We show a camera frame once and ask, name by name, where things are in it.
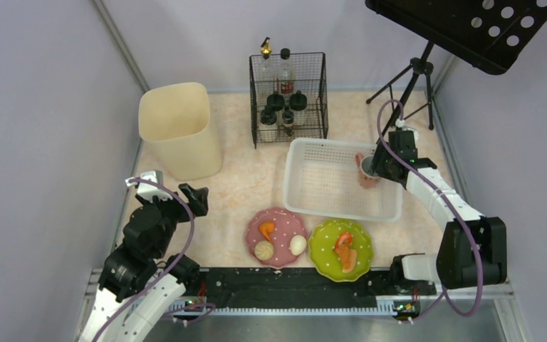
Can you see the beige steamed bun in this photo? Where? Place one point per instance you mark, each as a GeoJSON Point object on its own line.
{"type": "Point", "coordinates": [264, 250]}

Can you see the black music stand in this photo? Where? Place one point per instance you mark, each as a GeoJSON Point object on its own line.
{"type": "Point", "coordinates": [489, 35]}

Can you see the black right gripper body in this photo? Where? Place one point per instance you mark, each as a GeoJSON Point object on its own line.
{"type": "Point", "coordinates": [382, 165]}

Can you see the black wire rack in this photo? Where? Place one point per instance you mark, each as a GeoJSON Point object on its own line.
{"type": "Point", "coordinates": [311, 80]}

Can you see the orange salmon slice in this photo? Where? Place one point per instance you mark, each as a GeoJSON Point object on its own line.
{"type": "Point", "coordinates": [346, 254]}

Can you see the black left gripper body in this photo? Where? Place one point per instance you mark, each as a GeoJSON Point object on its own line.
{"type": "Point", "coordinates": [179, 205]}

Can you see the pink floral mug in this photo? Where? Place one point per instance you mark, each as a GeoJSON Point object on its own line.
{"type": "Point", "coordinates": [367, 178]}

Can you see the glass jar black lid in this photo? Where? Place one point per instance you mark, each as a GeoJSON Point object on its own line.
{"type": "Point", "coordinates": [298, 104]}
{"type": "Point", "coordinates": [275, 102]}

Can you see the white egg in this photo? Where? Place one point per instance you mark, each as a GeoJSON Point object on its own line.
{"type": "Point", "coordinates": [297, 245]}

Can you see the glass jar black lid front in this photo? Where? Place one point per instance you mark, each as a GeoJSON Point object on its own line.
{"type": "Point", "coordinates": [298, 104]}

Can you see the small black pepper grinder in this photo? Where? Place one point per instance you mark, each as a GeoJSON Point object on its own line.
{"type": "Point", "coordinates": [288, 122]}

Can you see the clear bottle gold spout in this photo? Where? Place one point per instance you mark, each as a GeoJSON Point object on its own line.
{"type": "Point", "coordinates": [265, 79]}

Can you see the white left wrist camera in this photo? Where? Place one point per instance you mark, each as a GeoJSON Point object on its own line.
{"type": "Point", "coordinates": [146, 191]}

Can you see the white perforated plastic basket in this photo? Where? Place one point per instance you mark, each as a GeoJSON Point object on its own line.
{"type": "Point", "coordinates": [321, 178]}

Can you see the pink polka dot plate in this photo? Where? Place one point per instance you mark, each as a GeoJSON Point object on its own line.
{"type": "Point", "coordinates": [288, 224]}

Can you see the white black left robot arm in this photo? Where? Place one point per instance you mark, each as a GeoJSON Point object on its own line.
{"type": "Point", "coordinates": [133, 294]}

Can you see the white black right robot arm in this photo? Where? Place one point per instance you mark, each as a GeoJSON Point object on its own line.
{"type": "Point", "coordinates": [473, 247]}

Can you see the sauce bottle red label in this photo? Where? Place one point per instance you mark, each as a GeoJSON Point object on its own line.
{"type": "Point", "coordinates": [285, 76]}

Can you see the green polka dot plate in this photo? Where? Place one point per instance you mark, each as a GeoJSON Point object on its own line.
{"type": "Point", "coordinates": [321, 245]}

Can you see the beige plastic waste bin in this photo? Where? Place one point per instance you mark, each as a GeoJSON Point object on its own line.
{"type": "Point", "coordinates": [176, 122]}

